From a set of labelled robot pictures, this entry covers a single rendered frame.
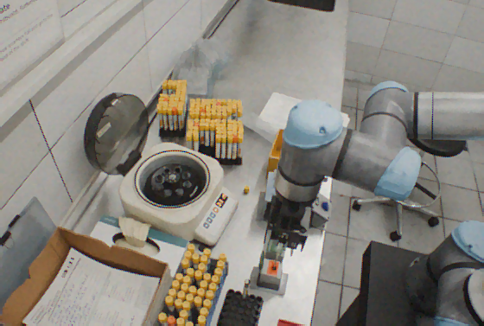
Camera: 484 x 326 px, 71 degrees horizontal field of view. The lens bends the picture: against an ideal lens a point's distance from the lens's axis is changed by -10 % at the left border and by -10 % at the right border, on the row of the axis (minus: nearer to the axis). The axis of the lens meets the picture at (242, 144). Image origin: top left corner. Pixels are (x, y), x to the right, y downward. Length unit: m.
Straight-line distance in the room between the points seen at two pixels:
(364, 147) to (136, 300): 0.60
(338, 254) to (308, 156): 1.60
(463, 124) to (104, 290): 0.79
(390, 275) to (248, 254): 0.36
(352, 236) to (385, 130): 1.66
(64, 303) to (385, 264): 0.76
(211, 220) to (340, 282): 1.15
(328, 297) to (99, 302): 1.31
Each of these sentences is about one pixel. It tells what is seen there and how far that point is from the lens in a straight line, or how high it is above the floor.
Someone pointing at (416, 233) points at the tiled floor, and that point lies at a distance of 2.35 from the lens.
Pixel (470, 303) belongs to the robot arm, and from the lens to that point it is 0.73.
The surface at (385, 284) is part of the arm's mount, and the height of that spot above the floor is 0.95.
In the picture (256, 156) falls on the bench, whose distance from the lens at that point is 1.20.
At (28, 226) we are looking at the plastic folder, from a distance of 0.91.
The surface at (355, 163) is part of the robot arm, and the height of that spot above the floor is 1.40.
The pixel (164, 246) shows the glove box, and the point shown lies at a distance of 0.92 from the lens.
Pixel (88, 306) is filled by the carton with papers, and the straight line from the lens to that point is 0.90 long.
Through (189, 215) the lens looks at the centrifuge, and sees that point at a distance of 0.91.
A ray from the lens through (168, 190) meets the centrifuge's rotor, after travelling 0.98.
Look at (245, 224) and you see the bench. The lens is 1.04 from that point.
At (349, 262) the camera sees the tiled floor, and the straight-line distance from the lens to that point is 2.08.
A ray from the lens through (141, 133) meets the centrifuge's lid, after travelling 1.08.
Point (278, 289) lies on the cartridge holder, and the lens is 0.94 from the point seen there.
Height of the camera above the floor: 1.74
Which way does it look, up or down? 44 degrees down
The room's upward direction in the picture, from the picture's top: 5 degrees clockwise
